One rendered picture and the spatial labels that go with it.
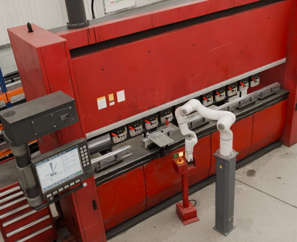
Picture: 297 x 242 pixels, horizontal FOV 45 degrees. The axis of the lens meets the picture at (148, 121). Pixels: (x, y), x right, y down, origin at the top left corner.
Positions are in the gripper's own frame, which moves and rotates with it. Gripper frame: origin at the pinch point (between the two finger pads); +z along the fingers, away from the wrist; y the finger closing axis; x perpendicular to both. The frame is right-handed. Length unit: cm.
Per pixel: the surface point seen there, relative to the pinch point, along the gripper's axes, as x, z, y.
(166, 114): -10, -42, -38
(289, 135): 187, 59, -61
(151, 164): -37.9, 2.6, -16.0
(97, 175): -98, -13, -5
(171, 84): 0, -75, -44
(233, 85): 89, -43, -63
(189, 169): -3.0, 3.6, 6.6
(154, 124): -25, -37, -33
